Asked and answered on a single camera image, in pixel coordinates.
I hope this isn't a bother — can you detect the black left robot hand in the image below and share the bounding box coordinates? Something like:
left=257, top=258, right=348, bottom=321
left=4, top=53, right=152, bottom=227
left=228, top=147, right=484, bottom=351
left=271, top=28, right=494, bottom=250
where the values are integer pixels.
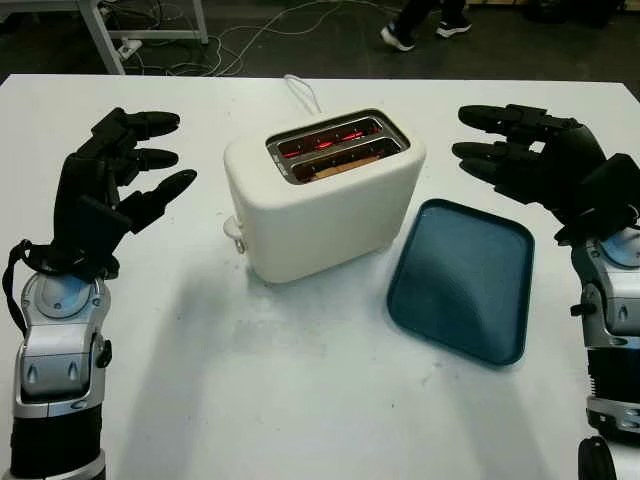
left=49, top=106, right=198, bottom=251

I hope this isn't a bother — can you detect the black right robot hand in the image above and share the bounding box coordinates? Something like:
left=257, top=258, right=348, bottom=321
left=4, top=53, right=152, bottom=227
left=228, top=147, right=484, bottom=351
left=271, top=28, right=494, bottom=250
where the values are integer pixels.
left=451, top=103, right=627, bottom=242

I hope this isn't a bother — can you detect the person in dark trousers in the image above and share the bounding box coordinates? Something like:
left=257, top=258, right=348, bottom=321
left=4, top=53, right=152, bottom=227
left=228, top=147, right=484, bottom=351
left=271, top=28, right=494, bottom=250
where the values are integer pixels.
left=379, top=0, right=474, bottom=52

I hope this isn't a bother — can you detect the browned toast slice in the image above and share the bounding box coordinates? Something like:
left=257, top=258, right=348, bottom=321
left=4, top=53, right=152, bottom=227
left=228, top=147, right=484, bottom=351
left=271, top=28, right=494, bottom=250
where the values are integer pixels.
left=310, top=155, right=374, bottom=181

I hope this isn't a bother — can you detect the white two-slot toaster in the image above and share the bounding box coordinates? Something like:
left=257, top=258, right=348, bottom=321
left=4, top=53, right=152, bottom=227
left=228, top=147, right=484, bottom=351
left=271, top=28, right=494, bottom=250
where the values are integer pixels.
left=223, top=107, right=427, bottom=285

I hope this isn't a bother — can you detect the dark blue rectangular tray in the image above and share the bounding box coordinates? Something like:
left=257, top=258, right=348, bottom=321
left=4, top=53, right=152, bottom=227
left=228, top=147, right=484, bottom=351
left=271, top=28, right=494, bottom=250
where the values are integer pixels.
left=385, top=198, right=536, bottom=368

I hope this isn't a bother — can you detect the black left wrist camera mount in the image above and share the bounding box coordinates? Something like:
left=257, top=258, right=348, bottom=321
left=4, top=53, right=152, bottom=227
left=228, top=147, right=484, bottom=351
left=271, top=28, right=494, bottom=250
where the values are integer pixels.
left=73, top=194, right=125, bottom=274

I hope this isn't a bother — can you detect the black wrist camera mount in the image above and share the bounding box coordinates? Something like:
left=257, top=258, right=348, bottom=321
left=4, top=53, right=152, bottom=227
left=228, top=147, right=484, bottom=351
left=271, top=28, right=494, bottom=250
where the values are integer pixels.
left=579, top=152, right=640, bottom=226
left=73, top=194, right=125, bottom=274

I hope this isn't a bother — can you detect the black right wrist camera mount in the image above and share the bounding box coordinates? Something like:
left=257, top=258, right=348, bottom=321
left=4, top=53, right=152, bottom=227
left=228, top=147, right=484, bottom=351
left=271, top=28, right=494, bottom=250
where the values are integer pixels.
left=579, top=152, right=640, bottom=226

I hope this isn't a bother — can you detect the white metal desk frame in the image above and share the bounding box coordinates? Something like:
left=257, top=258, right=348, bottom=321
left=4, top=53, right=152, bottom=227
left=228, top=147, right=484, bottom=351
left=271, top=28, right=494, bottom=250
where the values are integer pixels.
left=74, top=0, right=210, bottom=76

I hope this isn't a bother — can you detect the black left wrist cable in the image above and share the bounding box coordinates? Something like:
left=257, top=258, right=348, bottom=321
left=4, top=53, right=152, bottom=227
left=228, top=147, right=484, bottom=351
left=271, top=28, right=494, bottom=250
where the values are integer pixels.
left=1, top=239, right=32, bottom=332

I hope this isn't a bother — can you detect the white toaster power cord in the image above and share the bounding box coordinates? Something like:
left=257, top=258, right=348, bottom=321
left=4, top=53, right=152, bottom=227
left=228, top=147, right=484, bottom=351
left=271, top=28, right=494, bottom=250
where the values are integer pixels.
left=283, top=74, right=324, bottom=115

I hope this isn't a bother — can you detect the long white floor cable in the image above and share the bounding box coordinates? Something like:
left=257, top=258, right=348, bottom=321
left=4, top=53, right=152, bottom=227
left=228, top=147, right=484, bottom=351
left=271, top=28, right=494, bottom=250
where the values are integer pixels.
left=214, top=0, right=362, bottom=76

